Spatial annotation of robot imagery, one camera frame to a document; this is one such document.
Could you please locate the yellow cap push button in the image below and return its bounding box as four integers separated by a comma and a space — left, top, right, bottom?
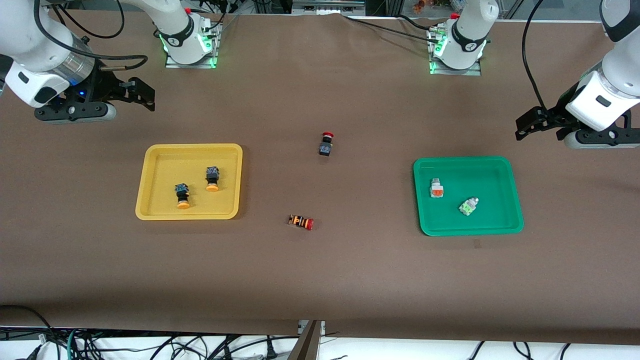
173, 182, 192, 210
204, 166, 222, 193

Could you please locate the yellow plastic tray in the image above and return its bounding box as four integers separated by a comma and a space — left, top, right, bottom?
135, 143, 244, 221

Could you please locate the green plastic tray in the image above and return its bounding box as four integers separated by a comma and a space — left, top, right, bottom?
412, 156, 525, 237

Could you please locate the brown table mat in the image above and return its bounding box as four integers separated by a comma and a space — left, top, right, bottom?
0, 11, 640, 346

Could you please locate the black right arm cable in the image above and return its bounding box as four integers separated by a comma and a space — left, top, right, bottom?
33, 0, 149, 71

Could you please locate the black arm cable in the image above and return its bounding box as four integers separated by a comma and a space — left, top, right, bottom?
521, 0, 563, 121
33, 0, 149, 71

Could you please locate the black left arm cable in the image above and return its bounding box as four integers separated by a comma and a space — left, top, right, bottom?
521, 0, 563, 121

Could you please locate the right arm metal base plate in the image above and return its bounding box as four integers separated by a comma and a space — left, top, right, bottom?
164, 20, 223, 70

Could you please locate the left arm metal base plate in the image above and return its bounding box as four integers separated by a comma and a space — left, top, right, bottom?
426, 26, 483, 77

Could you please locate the black cable on table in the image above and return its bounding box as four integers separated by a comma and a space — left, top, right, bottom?
342, 14, 437, 42

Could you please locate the black looped floor cable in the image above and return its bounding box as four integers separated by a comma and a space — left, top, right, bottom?
0, 304, 57, 360

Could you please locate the green floor cable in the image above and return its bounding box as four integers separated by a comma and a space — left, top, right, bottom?
65, 328, 82, 360

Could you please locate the aluminium table post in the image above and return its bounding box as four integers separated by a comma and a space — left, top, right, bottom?
287, 320, 327, 360

